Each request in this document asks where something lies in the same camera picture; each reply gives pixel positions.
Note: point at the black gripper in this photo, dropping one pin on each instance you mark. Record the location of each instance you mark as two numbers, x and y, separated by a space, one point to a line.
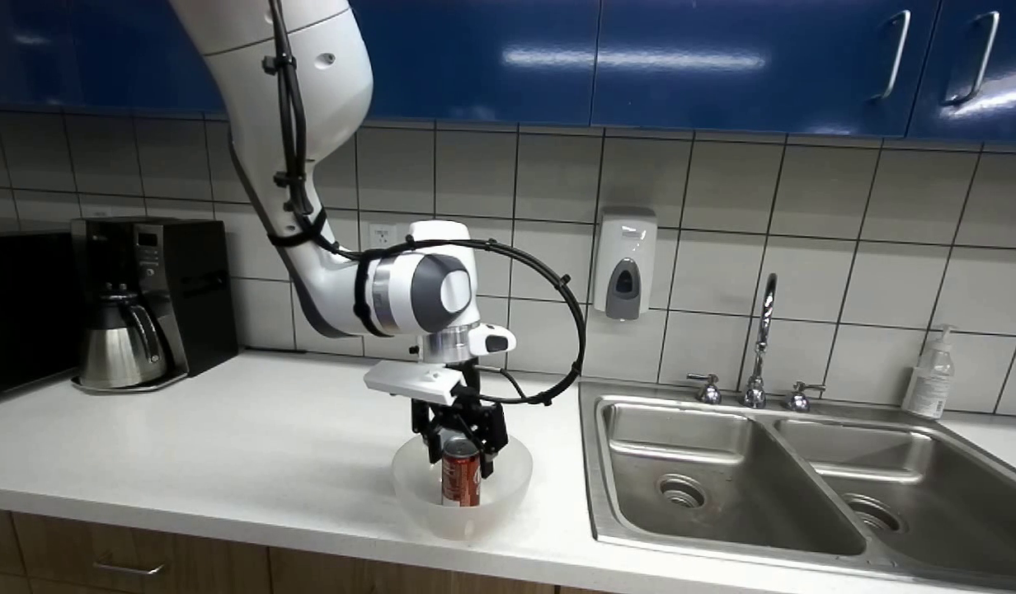
460 416

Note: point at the blue cabinet door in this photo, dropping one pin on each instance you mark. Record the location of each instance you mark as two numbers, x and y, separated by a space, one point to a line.
89 55
751 66
475 55
1008 66

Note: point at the red soda can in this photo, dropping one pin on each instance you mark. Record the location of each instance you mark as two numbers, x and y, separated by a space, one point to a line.
463 486

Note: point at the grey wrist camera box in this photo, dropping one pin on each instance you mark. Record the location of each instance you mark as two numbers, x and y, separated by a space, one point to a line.
413 382

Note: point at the black coffee maker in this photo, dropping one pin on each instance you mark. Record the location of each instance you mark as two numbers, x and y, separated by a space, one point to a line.
194 300

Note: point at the black microwave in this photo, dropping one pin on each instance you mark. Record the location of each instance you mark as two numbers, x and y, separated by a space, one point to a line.
24 319

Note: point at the clear soap bottle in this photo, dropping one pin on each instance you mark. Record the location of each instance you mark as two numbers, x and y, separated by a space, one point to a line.
929 383

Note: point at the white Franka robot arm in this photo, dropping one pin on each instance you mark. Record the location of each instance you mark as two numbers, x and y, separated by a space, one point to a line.
310 66

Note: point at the steel coffee carafe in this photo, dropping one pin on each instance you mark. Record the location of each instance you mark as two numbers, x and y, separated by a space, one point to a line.
115 351

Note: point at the wooden drawer front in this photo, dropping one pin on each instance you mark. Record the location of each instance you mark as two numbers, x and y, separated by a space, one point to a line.
199 556
364 576

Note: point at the white wall soap dispenser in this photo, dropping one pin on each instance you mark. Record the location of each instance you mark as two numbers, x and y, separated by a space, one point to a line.
625 249

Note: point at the chrome faucet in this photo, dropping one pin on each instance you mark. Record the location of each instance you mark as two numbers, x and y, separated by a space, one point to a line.
761 333

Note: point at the stainless steel double sink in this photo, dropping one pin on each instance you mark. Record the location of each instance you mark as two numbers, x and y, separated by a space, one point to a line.
739 497

